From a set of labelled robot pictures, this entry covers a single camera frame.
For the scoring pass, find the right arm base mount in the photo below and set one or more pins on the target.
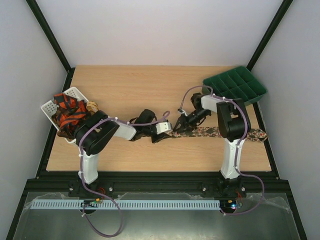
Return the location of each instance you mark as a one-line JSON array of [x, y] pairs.
[[223, 190]]

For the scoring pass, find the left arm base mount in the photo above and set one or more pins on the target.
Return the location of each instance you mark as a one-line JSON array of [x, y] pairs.
[[77, 190]]

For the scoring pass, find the black frame post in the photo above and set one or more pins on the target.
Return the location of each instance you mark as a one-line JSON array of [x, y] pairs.
[[276, 20], [38, 14]]

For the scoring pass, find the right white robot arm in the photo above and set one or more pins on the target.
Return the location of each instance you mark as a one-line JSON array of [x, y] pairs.
[[233, 126]]

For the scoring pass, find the brown tan patterned tie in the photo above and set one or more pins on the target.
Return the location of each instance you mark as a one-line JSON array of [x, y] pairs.
[[92, 107]]

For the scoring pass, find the floral patterned tie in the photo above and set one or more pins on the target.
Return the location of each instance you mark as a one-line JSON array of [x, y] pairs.
[[254, 135]]

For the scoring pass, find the orange navy striped tie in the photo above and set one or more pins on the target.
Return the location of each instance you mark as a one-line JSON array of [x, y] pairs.
[[69, 114]]

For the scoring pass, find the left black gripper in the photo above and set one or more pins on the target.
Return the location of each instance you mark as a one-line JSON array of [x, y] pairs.
[[161, 136]]

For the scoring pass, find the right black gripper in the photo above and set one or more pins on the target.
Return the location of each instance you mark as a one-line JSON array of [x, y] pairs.
[[185, 121]]

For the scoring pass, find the white slotted cable duct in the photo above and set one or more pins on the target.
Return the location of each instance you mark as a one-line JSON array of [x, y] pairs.
[[73, 204]]

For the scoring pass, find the left black frame post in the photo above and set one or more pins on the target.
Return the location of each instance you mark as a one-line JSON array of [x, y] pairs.
[[38, 14]]

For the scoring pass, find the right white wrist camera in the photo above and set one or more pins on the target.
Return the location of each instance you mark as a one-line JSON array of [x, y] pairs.
[[182, 111]]

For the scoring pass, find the green divided organizer tray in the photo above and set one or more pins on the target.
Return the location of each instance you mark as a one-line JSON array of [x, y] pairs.
[[235, 83]]

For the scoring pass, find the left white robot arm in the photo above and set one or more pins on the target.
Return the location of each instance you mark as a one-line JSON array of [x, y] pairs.
[[96, 132]]

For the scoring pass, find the right black frame post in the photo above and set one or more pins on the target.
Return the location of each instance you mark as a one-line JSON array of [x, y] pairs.
[[276, 20]]

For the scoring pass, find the black aluminium frame rail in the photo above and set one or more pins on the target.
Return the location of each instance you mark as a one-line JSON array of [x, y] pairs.
[[119, 183]]

